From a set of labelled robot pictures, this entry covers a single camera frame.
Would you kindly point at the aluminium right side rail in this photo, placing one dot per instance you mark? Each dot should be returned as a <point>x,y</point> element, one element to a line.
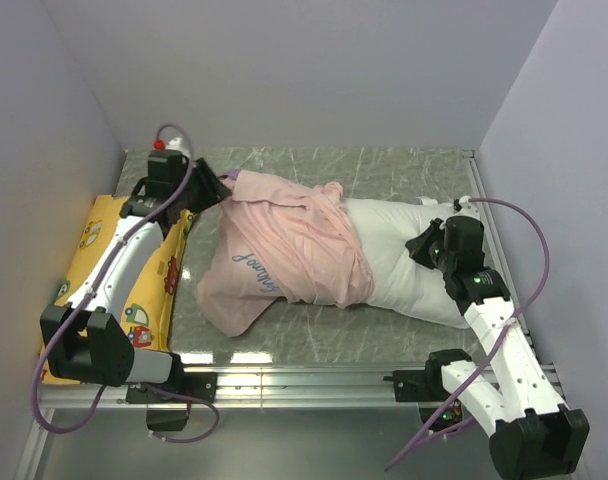
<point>493,246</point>

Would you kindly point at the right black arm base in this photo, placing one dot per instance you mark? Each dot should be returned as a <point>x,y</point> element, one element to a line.
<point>412,386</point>

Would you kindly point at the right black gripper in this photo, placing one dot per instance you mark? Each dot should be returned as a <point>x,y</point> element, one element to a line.
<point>418,246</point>

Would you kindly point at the aluminium front rail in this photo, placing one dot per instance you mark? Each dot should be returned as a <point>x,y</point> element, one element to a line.
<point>261,387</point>

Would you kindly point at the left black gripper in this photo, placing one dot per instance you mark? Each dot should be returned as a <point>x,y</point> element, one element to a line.
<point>214,190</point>

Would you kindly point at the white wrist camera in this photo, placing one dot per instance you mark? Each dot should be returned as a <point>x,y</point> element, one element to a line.
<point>177,143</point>
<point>459,206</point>

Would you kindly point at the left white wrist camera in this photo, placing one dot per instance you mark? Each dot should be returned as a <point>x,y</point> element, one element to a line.
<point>177,143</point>

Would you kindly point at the aluminium rail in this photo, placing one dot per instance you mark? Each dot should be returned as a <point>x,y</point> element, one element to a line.
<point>261,387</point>
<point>493,246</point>

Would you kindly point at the yellow cartoon car pillow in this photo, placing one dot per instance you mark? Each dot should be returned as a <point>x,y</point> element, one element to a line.
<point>149,306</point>

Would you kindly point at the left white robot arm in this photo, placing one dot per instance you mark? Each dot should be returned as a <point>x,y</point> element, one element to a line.
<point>83,338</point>

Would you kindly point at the white pillow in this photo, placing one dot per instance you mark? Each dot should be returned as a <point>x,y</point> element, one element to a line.
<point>401,284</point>

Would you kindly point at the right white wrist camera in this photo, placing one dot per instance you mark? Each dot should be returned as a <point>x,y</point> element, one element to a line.
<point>459,206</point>

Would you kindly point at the pink purple Elsa pillowcase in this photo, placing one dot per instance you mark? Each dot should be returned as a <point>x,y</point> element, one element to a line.
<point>279,239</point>

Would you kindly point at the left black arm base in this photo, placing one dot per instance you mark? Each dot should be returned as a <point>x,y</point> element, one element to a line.
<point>179,400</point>

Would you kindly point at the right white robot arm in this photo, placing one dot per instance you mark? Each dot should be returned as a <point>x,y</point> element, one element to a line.
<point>532,432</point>

